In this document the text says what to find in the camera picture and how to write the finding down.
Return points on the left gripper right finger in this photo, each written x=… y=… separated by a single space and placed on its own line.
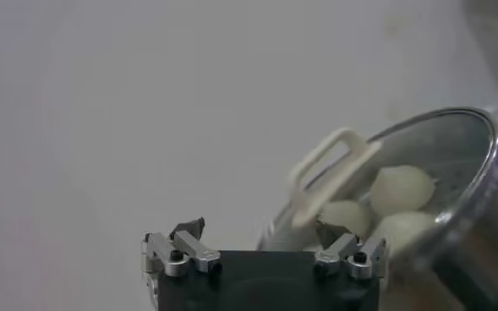
x=346 y=253

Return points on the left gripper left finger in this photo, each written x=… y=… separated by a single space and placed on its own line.
x=189 y=249

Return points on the white steamed baozi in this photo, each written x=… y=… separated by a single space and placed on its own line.
x=401 y=188
x=346 y=215
x=405 y=230

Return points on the stainless steel steamer basket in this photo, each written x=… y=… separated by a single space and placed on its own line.
x=485 y=236

